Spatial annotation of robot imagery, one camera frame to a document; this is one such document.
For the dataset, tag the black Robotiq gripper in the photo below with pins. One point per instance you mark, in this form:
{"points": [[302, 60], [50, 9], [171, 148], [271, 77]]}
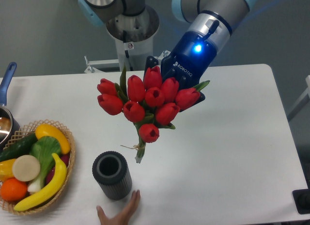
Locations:
{"points": [[187, 62]]}

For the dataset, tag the red tulip bouquet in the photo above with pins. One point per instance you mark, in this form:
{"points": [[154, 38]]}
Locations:
{"points": [[150, 104]]}

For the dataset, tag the dark grey ribbed vase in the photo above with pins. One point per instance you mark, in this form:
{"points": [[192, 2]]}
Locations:
{"points": [[111, 172]]}

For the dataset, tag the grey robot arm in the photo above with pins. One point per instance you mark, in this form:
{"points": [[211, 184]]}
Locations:
{"points": [[214, 20]]}

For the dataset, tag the bare human hand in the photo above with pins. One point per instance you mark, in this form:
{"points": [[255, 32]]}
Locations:
{"points": [[123, 217]]}

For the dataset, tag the purple red vegetable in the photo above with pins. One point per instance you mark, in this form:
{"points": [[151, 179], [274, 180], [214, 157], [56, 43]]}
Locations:
{"points": [[65, 158]]}

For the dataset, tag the green bok choy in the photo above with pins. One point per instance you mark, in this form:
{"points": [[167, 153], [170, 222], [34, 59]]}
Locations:
{"points": [[43, 150]]}

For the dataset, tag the yellow banana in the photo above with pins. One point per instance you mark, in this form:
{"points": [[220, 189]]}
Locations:
{"points": [[49, 190]]}

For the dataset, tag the green cucumber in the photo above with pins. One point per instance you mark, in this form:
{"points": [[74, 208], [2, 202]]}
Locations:
{"points": [[19, 148]]}

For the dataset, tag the black device at table edge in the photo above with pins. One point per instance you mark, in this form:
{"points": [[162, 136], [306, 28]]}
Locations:
{"points": [[302, 200]]}

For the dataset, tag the beige round disc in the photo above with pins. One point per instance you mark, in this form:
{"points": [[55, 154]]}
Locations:
{"points": [[26, 168]]}

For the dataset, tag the yellow bell pepper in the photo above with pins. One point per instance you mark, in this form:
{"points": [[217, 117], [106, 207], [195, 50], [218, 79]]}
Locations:
{"points": [[6, 169]]}

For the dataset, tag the orange fruit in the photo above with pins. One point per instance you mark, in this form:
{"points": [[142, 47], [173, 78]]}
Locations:
{"points": [[13, 190]]}

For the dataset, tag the woven wicker basket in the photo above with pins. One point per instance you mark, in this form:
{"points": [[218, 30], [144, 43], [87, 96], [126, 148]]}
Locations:
{"points": [[70, 151]]}

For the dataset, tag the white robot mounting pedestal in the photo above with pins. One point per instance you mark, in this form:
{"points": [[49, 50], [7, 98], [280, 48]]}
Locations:
{"points": [[134, 38]]}

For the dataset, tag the white frame at right edge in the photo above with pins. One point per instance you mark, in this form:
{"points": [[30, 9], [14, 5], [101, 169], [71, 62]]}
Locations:
{"points": [[301, 102]]}

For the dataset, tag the blue handled saucepan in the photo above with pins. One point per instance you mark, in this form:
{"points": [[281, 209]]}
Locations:
{"points": [[8, 125]]}

